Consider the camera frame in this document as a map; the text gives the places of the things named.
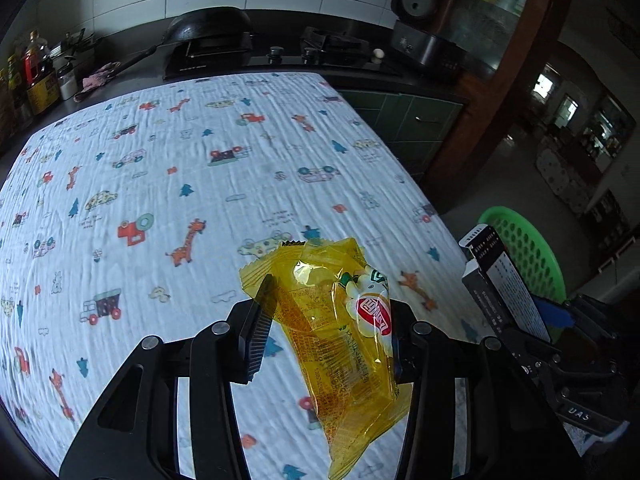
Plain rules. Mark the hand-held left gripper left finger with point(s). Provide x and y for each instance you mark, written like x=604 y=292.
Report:
x=257 y=345

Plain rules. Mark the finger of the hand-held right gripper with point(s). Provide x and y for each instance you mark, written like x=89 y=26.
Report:
x=555 y=312
x=530 y=352

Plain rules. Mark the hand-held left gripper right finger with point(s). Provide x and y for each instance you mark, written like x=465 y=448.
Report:
x=402 y=355

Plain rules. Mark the slim black carton box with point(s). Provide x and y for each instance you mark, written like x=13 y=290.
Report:
x=510 y=295

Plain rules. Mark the green plastic basket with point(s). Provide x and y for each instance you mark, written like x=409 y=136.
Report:
x=535 y=255

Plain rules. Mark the yellow snack wrapper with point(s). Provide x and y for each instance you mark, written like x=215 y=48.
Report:
x=325 y=340

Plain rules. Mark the white printed cloth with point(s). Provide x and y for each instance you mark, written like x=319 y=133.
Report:
x=150 y=185

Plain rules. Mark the green kitchen drawers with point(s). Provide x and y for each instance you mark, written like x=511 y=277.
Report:
x=415 y=125

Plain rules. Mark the wooden glass cabinet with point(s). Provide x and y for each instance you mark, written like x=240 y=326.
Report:
x=530 y=60

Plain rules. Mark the black kitchen counter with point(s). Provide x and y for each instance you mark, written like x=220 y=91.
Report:
x=140 y=77

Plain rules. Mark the black rice cooker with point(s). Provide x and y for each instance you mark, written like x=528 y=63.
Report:
x=425 y=50

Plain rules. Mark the pink rag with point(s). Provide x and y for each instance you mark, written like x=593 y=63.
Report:
x=97 y=79

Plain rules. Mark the black wok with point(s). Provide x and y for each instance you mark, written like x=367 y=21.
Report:
x=210 y=25

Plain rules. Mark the dark sauce bottle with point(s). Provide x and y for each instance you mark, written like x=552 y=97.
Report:
x=15 y=90

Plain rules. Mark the red oil bottle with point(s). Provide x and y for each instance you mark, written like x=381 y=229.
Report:
x=37 y=70

